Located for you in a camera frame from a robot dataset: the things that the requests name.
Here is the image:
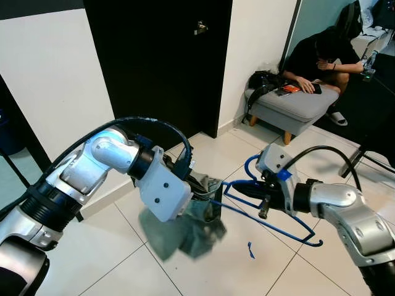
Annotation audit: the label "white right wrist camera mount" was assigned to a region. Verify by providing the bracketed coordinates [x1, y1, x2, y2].
[256, 144, 303, 198]

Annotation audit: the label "blue cable plug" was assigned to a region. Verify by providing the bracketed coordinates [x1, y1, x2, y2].
[276, 168, 292, 183]

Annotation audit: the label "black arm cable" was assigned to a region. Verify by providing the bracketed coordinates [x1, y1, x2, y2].
[285, 145, 364, 192]
[37, 116, 195, 186]

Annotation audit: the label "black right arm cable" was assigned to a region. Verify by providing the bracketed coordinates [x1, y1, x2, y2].
[285, 145, 364, 192]

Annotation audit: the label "faded blue denim garment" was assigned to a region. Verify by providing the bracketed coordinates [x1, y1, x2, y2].
[139, 176, 228, 261]

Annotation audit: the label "white desk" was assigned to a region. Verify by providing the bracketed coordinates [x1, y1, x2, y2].
[353, 25, 395, 59]

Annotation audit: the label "black metal clothes rack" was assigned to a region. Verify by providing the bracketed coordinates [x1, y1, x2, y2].
[338, 142, 395, 179]

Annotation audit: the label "white slide sandal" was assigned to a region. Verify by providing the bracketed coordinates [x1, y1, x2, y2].
[326, 110, 349, 127]

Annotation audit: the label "blue plastic clothes hanger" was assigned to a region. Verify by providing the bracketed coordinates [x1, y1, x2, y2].
[207, 154, 325, 249]

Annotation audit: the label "black bag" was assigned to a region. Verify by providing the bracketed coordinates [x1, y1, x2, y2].
[249, 70, 288, 112]

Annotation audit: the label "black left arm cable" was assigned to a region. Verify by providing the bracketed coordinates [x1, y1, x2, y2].
[37, 116, 195, 186]

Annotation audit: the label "grey upholstered ottoman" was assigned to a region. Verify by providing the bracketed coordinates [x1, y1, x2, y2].
[245, 83, 341, 146]

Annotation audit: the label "seated person black clothes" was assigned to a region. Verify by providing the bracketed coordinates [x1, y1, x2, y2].
[281, 25, 365, 118]

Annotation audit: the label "black room door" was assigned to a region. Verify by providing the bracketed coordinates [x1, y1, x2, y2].
[83, 0, 234, 152]

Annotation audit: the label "metal lever door handle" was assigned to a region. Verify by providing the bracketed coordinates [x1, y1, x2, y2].
[194, 20, 209, 36]

